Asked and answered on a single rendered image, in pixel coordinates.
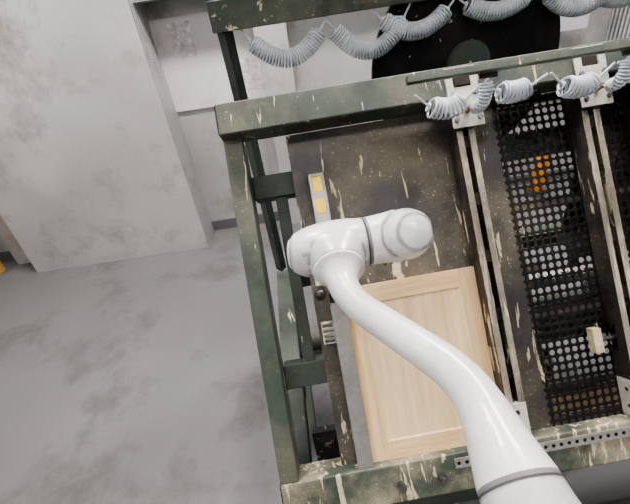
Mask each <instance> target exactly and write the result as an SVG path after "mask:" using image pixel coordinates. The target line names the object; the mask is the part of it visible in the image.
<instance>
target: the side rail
mask: <svg viewBox="0 0 630 504"><path fill-rule="evenodd" d="M223 144H224V150H225V156H226V162H227V168H228V174H229V180H230V186H231V192H232V198H233V204H234V210H235V216H236V222H237V228H238V234H239V240H240V246H241V252H242V258H243V264H244V270H245V276H246V282H247V288H248V294H249V300H250V306H251V312H252V318H253V324H254V330H255V336H256V342H257V348H258V354H259V360H260V366H261V372H262V378H263V384H264V390H265V396H266V402H267V408H268V414H269V420H270V426H271V432H272V438H273V444H274V450H275V456H276V462H277V468H278V474H279V480H280V484H281V485H283V484H289V483H294V482H298V481H299V469H300V462H299V456H298V450H297V444H296V438H295V432H294V426H293V420H292V415H291V409H290V403H289V397H288V391H287V388H286V382H285V376H284V370H283V361H282V355H281V349H280V343H279V337H278V331H277V325H276V319H275V313H274V307H273V302H272V296H271V290H270V284H269V278H268V272H267V266H266V260H265V254H264V248H263V242H262V236H261V230H260V224H259V218H258V212H257V206H256V201H255V198H254V192H253V186H252V180H251V178H252V177H251V171H250V165H249V159H248V153H247V148H246V146H245V145H244V143H243V141H242V139H241V138H240V139H234V140H228V141H224V142H223Z"/></svg>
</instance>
